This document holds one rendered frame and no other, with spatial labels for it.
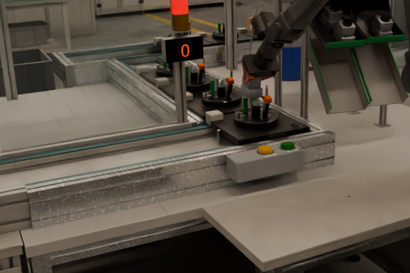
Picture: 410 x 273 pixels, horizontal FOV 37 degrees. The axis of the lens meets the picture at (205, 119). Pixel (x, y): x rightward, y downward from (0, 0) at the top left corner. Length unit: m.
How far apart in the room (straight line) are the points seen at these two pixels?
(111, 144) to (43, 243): 0.45
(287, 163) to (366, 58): 0.57
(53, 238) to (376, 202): 0.82
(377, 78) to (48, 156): 1.07
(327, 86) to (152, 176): 0.67
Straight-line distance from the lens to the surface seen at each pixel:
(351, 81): 2.02
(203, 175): 1.68
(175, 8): 1.84
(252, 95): 1.87
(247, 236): 1.48
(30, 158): 1.82
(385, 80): 2.10
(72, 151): 1.83
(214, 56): 3.11
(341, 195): 1.70
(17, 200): 1.58
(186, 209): 1.61
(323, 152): 1.85
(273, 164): 1.68
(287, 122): 1.91
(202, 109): 2.05
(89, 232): 1.55
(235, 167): 1.64
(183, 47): 1.85
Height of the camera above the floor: 1.58
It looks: 18 degrees down
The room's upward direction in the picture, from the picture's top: 2 degrees counter-clockwise
